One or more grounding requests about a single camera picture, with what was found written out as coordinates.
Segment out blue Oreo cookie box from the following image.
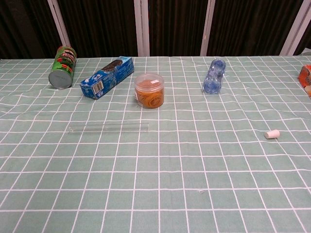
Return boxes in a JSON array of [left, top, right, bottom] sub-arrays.
[[80, 56, 135, 100]]

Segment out clear jar of rubber bands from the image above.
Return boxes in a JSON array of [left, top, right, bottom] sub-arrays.
[[134, 73, 165, 110]]

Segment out white double frame post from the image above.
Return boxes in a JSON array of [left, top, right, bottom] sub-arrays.
[[134, 0, 150, 57]]

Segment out orange snack box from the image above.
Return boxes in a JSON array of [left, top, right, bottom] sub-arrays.
[[297, 64, 311, 98]]

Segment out clear plastic water bottle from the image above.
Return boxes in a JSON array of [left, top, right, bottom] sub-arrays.
[[202, 58, 226, 95]]

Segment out small white stopper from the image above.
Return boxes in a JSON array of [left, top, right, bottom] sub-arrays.
[[264, 130, 280, 140]]

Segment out dark brown curtain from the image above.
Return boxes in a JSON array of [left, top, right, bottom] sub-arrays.
[[0, 0, 311, 60]]

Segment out green Pringles can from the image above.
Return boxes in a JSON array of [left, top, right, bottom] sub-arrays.
[[48, 45, 78, 89]]

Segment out green checked tablecloth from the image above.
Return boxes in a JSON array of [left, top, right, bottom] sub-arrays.
[[0, 48, 311, 233]]

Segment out clear glass test tube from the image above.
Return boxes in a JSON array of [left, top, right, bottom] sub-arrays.
[[69, 123, 149, 133]]

